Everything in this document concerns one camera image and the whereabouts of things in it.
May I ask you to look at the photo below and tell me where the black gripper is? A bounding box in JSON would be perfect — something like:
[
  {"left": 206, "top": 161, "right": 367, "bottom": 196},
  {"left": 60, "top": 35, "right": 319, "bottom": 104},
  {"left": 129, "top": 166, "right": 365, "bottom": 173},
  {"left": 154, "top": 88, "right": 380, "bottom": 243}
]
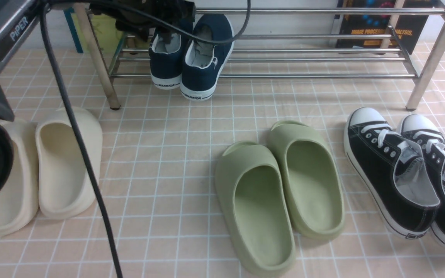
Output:
[{"left": 90, "top": 0, "right": 196, "bottom": 42}]

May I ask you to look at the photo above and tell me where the navy canvas shoe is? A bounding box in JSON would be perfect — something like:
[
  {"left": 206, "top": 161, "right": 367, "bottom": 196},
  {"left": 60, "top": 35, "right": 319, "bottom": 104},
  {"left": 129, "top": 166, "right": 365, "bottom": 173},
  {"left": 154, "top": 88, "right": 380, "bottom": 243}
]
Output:
[
  {"left": 180, "top": 14, "right": 234, "bottom": 102},
  {"left": 149, "top": 27, "right": 189, "bottom": 90}
]

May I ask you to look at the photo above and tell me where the metal shoe rack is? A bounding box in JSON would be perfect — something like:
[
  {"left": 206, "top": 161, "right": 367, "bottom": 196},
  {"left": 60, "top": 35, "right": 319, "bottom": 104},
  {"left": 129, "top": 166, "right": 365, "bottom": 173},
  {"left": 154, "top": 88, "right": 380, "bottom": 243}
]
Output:
[{"left": 72, "top": 0, "right": 445, "bottom": 112}]

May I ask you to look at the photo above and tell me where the teal and yellow book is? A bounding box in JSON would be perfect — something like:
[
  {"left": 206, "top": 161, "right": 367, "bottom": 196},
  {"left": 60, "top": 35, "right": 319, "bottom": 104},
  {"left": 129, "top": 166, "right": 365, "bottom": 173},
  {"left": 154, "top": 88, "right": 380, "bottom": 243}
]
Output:
[{"left": 64, "top": 8, "right": 122, "bottom": 53}]

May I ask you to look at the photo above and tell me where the left green slipper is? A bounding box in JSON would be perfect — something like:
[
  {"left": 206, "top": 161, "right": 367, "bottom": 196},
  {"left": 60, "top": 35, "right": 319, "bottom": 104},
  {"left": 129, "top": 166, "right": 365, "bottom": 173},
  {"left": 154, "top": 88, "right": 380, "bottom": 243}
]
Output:
[{"left": 215, "top": 141, "right": 296, "bottom": 277}]

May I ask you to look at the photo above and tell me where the green slipper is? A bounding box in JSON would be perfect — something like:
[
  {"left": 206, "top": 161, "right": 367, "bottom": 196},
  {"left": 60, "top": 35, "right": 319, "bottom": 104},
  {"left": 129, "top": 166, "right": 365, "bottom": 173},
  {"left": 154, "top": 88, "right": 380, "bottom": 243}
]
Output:
[
  {"left": 267, "top": 120, "right": 345, "bottom": 241},
  {"left": 215, "top": 141, "right": 296, "bottom": 277}
]

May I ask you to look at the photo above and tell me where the right cream slipper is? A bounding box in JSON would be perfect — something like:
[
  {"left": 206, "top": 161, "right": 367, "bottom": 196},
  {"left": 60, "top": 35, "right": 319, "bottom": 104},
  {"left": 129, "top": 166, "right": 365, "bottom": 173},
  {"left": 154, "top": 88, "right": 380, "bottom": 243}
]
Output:
[{"left": 35, "top": 108, "right": 96, "bottom": 219}]

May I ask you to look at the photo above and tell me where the cream slipper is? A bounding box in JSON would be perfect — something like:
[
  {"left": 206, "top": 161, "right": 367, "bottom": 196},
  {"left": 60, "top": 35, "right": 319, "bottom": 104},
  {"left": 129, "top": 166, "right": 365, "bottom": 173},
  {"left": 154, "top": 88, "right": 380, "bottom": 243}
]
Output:
[
  {"left": 35, "top": 108, "right": 96, "bottom": 219},
  {"left": 0, "top": 119, "right": 39, "bottom": 237}
]

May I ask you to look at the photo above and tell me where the right green slipper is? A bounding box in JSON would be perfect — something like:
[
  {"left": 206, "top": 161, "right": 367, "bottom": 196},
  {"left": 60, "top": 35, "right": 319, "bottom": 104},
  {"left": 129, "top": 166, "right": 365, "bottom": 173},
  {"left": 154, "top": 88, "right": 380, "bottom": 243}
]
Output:
[{"left": 267, "top": 120, "right": 345, "bottom": 241}]

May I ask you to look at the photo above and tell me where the left cream slipper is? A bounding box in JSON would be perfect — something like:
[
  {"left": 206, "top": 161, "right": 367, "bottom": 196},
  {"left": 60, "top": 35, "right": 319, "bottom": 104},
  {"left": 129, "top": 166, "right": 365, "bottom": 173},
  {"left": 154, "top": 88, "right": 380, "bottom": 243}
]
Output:
[{"left": 0, "top": 119, "right": 39, "bottom": 237}]

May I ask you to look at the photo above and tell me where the black image processing book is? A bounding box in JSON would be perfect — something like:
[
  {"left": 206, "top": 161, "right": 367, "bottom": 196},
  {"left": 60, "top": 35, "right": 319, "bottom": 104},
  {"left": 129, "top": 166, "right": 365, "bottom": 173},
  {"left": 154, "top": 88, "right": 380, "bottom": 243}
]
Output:
[{"left": 329, "top": 0, "right": 428, "bottom": 54}]

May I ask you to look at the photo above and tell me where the left black canvas sneaker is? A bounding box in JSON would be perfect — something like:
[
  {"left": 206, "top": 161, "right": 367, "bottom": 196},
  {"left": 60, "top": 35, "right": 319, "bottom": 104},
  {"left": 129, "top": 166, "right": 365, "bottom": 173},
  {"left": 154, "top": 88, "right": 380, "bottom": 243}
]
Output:
[{"left": 344, "top": 107, "right": 441, "bottom": 239}]

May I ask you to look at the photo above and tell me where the black canvas sneaker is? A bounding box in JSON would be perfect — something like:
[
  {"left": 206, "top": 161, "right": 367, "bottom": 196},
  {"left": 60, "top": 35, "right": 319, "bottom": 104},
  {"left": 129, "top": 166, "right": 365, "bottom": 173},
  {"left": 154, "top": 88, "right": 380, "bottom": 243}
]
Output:
[
  {"left": 344, "top": 107, "right": 441, "bottom": 239},
  {"left": 397, "top": 114, "right": 445, "bottom": 246}
]

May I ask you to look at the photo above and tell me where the right black canvas sneaker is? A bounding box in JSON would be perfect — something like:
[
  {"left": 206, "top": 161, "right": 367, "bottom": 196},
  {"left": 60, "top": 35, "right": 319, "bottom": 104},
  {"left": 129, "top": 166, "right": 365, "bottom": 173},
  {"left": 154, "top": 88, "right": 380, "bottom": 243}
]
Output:
[{"left": 397, "top": 114, "right": 445, "bottom": 246}]

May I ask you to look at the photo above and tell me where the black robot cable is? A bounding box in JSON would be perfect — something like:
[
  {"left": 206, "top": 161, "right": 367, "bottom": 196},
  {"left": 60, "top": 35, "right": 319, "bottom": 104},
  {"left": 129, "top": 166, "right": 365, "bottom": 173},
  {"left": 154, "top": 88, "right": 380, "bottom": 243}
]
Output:
[{"left": 39, "top": 0, "right": 251, "bottom": 278}]

